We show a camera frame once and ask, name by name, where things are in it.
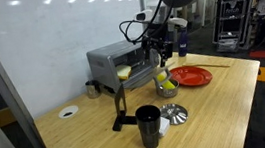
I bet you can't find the black angled stand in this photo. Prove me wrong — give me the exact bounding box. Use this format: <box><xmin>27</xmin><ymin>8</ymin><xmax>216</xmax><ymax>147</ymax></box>
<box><xmin>107</xmin><ymin>81</ymin><xmax>140</xmax><ymax>134</ymax></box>

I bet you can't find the glass oven door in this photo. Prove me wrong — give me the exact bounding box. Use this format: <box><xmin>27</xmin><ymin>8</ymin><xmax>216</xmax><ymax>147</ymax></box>
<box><xmin>123</xmin><ymin>61</ymin><xmax>176</xmax><ymax>90</ymax></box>

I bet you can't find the small metal pot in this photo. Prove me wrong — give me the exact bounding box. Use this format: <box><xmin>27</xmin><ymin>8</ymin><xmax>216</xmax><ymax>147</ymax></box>
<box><xmin>153</xmin><ymin>74</ymin><xmax>181</xmax><ymax>100</ymax></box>

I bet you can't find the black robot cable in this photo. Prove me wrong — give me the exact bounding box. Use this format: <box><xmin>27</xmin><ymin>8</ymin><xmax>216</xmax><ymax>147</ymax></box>
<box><xmin>115</xmin><ymin>0</ymin><xmax>187</xmax><ymax>47</ymax></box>

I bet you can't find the red plate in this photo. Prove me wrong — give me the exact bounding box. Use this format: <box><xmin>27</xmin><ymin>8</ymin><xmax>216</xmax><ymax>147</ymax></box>
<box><xmin>168</xmin><ymin>62</ymin><xmax>215</xmax><ymax>90</ymax></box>

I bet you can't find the white board panel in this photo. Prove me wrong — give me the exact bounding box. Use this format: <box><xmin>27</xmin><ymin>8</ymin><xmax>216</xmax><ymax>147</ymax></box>
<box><xmin>0</xmin><ymin>0</ymin><xmax>154</xmax><ymax>124</ymax></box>

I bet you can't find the small white box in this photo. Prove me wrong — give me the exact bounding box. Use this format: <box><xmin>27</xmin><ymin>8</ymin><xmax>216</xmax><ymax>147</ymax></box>
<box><xmin>157</xmin><ymin>115</ymin><xmax>173</xmax><ymax>138</ymax></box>

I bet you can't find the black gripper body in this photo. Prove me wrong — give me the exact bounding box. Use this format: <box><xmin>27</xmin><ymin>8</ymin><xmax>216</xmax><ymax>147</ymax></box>
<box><xmin>140</xmin><ymin>30</ymin><xmax>176</xmax><ymax>63</ymax></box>

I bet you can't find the yellow toy corn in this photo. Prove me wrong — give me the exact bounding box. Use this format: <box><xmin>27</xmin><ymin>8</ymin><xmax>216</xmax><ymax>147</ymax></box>
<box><xmin>156</xmin><ymin>71</ymin><xmax>178</xmax><ymax>92</ymax></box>

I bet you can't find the small metal cup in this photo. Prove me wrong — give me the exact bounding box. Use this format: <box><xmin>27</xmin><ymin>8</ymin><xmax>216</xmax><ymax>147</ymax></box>
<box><xmin>84</xmin><ymin>79</ymin><xmax>103</xmax><ymax>100</ymax></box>

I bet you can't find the metal shelf rack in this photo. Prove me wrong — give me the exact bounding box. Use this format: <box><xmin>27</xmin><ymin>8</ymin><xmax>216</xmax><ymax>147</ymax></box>
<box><xmin>209</xmin><ymin>0</ymin><xmax>260</xmax><ymax>54</ymax></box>

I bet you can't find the black plastic tumbler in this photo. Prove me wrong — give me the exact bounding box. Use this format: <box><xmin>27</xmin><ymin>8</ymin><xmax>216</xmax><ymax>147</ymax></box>
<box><xmin>133</xmin><ymin>102</ymin><xmax>166</xmax><ymax>148</ymax></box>

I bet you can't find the silver metal bowl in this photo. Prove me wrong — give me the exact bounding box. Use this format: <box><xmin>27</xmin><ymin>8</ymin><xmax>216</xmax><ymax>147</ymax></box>
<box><xmin>158</xmin><ymin>101</ymin><xmax>190</xmax><ymax>128</ymax></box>

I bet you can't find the silver toaster oven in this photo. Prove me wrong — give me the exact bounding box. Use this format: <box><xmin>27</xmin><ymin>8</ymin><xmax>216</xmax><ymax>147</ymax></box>
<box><xmin>85</xmin><ymin>35</ymin><xmax>164</xmax><ymax>97</ymax></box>

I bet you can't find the dark blue water bottle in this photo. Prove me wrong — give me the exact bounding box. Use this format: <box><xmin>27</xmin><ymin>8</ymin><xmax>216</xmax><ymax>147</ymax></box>
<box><xmin>175</xmin><ymin>26</ymin><xmax>192</xmax><ymax>59</ymax></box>

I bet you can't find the white round cable grommet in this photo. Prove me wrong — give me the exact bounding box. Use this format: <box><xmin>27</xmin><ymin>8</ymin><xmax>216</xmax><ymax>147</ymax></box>
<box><xmin>57</xmin><ymin>103</ymin><xmax>81</xmax><ymax>121</ymax></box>

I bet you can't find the yellow bread slice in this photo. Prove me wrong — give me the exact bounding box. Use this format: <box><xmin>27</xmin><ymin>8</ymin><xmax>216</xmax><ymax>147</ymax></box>
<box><xmin>114</xmin><ymin>63</ymin><xmax>134</xmax><ymax>82</ymax></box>

